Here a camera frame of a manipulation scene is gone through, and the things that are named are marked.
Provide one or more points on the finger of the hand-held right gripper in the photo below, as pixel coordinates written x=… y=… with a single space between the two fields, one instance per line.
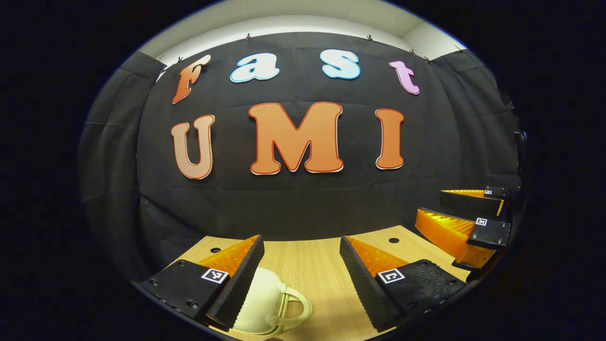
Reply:
x=454 y=237
x=468 y=201

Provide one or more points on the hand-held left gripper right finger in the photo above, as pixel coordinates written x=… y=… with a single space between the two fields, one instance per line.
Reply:
x=362 y=284

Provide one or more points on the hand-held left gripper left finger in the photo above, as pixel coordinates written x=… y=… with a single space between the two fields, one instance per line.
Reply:
x=241 y=284

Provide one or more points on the black backdrop cloth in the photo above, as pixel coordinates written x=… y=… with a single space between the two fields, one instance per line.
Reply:
x=307 y=203

